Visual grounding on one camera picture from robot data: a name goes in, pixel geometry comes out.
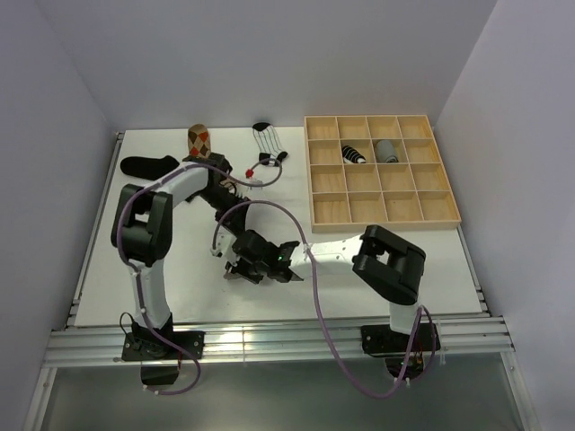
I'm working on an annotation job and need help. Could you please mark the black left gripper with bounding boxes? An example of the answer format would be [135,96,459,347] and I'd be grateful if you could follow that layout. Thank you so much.
[198,186,252,235]

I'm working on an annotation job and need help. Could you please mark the black sock white stripes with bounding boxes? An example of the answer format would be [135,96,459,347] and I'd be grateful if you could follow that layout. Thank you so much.
[120,155,180,180]

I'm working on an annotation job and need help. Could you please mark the black pinstriped sock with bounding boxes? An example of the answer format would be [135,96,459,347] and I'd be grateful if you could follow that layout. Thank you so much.
[341,145,367,164]

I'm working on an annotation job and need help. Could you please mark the grey sock with black stripes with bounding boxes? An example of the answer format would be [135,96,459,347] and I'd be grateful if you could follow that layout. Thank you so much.
[375,139,399,163]

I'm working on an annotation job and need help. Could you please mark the taupe sock red stripes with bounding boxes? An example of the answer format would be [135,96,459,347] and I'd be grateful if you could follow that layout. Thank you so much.
[224,264,243,280]

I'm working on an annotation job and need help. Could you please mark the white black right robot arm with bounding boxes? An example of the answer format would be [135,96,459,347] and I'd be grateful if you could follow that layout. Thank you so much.
[213,224,426,350]

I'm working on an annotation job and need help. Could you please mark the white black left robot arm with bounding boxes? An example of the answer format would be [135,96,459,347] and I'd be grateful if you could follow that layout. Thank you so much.
[111,153,248,358]

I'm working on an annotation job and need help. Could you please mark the brown orange argyle sock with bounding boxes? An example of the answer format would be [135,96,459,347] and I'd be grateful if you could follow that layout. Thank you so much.
[188,124,211,158]

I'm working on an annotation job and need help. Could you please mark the white sock black toe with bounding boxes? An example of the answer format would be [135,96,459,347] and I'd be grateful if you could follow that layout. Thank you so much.
[252,122,288,167]

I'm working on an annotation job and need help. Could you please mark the wooden compartment tray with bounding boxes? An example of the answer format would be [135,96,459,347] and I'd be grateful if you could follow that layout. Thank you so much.
[305,115,461,233]

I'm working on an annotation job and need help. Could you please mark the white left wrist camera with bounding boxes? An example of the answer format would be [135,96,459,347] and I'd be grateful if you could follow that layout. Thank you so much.
[240,178,263,196]

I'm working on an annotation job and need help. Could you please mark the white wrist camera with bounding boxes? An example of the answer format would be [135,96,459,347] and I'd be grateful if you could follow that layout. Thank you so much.
[240,178,263,196]
[210,233,235,259]

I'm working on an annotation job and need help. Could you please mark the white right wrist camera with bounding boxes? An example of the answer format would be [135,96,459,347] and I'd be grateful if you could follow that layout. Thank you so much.
[210,233,235,259]

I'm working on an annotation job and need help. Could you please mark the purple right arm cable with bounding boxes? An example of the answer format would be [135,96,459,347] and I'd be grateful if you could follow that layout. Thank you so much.
[210,199,437,400]

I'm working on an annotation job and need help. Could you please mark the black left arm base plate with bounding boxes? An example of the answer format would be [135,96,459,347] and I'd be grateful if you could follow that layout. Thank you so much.
[121,330,206,362]

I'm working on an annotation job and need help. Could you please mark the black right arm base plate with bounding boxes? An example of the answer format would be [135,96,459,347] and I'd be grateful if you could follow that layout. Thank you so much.
[360,322,441,356]

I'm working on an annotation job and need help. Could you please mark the black box under rail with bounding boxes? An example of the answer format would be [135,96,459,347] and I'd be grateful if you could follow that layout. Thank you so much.
[140,365,180,386]

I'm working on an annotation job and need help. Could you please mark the aluminium table edge rail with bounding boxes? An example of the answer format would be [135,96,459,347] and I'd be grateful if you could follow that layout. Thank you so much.
[41,315,514,368]

